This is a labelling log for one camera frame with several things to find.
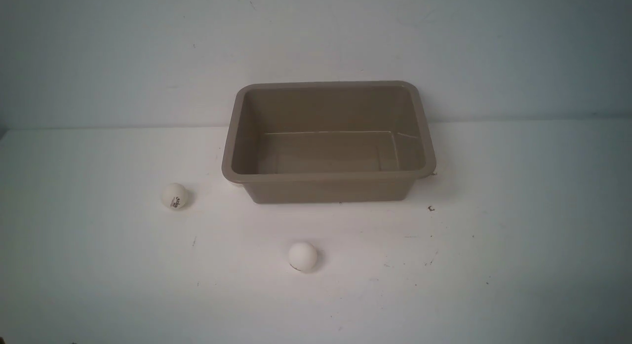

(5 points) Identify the plain white table-tennis ball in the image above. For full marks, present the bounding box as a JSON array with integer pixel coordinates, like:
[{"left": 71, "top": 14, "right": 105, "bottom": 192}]
[{"left": 287, "top": 241, "right": 318, "bottom": 272}]

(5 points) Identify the white ball with black logo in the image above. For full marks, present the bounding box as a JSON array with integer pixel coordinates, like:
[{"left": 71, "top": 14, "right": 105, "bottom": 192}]
[{"left": 160, "top": 183, "right": 190, "bottom": 210}]

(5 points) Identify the tan plastic bin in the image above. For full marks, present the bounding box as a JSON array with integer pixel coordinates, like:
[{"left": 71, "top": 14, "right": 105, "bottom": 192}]
[{"left": 222, "top": 80, "right": 436, "bottom": 204}]

